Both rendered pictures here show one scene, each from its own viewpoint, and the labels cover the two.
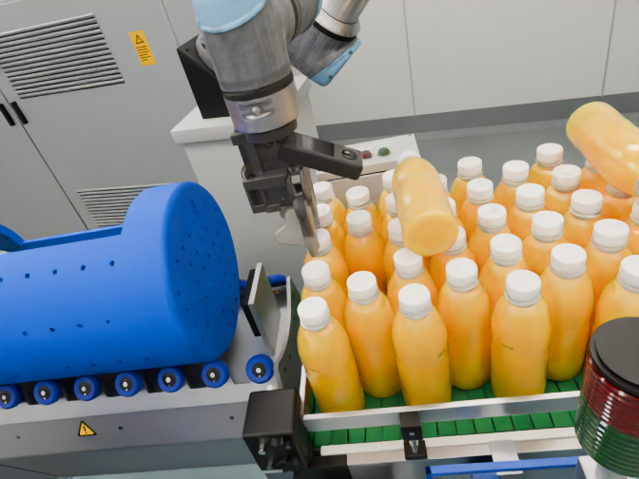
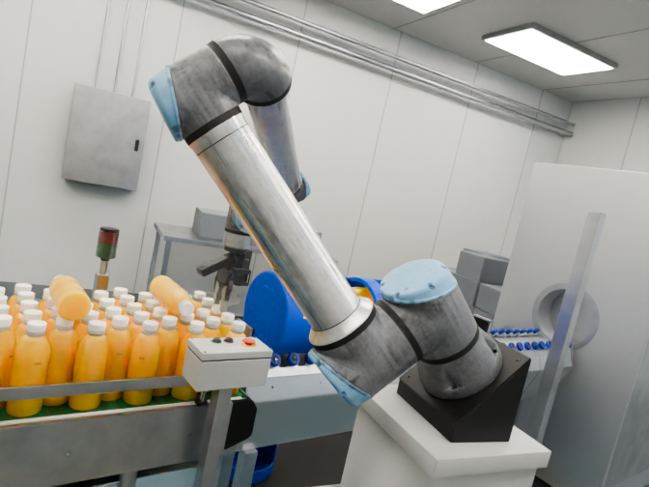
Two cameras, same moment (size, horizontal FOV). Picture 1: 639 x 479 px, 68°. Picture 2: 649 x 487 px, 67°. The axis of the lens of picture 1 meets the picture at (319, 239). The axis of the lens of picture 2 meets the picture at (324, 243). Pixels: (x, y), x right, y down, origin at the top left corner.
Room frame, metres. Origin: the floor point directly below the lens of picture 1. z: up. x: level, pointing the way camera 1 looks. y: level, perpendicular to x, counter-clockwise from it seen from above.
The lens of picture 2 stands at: (1.78, -0.95, 1.55)
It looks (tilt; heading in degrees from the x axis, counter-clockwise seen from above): 7 degrees down; 131
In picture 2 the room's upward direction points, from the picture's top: 12 degrees clockwise
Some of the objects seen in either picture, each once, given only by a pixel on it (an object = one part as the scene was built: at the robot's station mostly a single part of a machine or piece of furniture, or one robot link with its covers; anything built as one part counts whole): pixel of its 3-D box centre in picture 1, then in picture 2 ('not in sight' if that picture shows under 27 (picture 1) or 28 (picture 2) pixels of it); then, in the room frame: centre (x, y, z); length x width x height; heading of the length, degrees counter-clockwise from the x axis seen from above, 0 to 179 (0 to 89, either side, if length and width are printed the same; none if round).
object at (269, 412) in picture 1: (280, 429); not in sight; (0.39, 0.12, 0.95); 0.10 x 0.07 x 0.10; 169
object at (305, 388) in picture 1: (311, 314); not in sight; (0.58, 0.05, 0.96); 0.40 x 0.01 x 0.03; 169
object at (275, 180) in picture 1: (275, 162); (234, 266); (0.59, 0.03, 1.25); 0.09 x 0.08 x 0.12; 79
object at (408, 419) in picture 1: (413, 435); not in sight; (0.34, -0.05, 0.94); 0.03 x 0.02 x 0.08; 79
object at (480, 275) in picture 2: not in sight; (486, 310); (-0.25, 4.34, 0.59); 1.20 x 0.80 x 1.19; 157
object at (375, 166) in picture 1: (369, 174); (228, 361); (0.84, -0.13, 1.05); 0.20 x 0.10 x 0.10; 79
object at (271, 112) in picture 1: (263, 105); (237, 240); (0.59, 0.02, 1.33); 0.10 x 0.09 x 0.05; 169
